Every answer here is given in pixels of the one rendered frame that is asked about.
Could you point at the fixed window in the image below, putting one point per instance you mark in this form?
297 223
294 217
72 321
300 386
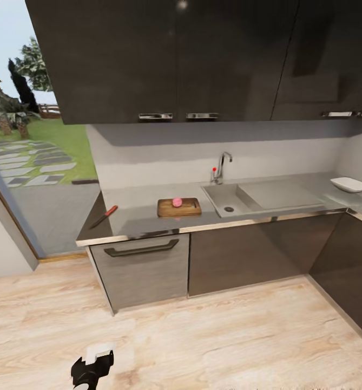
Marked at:
48 178

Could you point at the cutting board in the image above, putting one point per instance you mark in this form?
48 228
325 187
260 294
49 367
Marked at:
166 209

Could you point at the dishwasher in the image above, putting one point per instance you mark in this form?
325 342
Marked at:
145 270

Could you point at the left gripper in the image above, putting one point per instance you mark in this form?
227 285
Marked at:
100 368

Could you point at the bowl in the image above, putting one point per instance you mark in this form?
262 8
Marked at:
348 185

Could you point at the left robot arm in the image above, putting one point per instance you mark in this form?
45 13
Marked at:
87 373

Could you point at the drop in sink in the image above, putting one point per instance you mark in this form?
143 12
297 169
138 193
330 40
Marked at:
252 197

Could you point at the parer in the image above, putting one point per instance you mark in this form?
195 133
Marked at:
106 214

